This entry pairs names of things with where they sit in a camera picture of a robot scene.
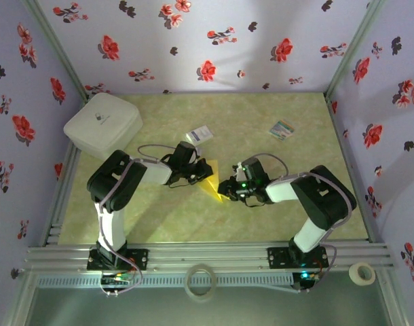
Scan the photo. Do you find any lavender arm cable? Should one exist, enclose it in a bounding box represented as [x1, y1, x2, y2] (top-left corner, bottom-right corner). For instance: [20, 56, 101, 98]
[252, 152, 358, 293]
[97, 144, 177, 297]

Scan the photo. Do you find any white blue card packet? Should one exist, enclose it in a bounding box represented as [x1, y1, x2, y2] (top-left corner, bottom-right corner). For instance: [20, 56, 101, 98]
[185, 124, 214, 146]

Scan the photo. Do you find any long aluminium mounting rail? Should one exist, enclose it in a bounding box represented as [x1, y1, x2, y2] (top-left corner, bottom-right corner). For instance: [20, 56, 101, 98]
[23, 240, 396, 272]

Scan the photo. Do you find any yellow square paper sheet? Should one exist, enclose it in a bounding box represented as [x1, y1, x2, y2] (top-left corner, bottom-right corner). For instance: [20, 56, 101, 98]
[197, 158, 225, 204]

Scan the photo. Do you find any white plastic storage box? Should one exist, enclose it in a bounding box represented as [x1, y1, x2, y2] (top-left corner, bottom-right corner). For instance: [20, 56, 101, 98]
[63, 92, 144, 161]

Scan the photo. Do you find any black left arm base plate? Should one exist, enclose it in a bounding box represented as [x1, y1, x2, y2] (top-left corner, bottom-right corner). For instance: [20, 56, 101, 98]
[87, 247, 149, 272]

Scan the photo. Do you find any aluminium frame post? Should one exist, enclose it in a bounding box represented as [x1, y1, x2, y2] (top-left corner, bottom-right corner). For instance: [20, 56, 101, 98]
[324, 0, 387, 99]
[23, 0, 90, 102]

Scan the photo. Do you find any colourful striped card packet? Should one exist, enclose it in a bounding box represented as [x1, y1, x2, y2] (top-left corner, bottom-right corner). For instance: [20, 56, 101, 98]
[268, 118, 295, 141]

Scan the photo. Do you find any aluminium side rail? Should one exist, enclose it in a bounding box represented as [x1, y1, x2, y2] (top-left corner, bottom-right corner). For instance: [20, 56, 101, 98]
[324, 94, 377, 244]
[40, 141, 81, 247]

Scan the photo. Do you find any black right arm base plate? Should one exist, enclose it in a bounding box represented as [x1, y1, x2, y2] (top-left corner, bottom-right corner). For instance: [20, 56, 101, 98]
[267, 247, 330, 271]

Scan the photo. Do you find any grey slotted cable duct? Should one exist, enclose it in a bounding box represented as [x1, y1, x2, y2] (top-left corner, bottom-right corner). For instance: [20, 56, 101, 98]
[35, 272, 295, 290]

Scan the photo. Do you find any lavender right arm cable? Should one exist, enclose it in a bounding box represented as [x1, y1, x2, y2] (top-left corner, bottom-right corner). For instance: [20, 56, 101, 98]
[252, 152, 358, 293]

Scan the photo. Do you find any lavender left arm cable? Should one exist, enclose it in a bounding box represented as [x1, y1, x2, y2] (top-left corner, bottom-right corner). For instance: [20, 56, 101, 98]
[97, 144, 177, 297]

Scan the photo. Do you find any clear adhesive tape roll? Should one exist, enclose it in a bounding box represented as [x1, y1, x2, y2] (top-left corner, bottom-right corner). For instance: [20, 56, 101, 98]
[185, 263, 218, 303]

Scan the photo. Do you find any white adhesive tape roll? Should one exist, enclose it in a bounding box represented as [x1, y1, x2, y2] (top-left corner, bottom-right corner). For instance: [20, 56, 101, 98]
[348, 261, 377, 286]

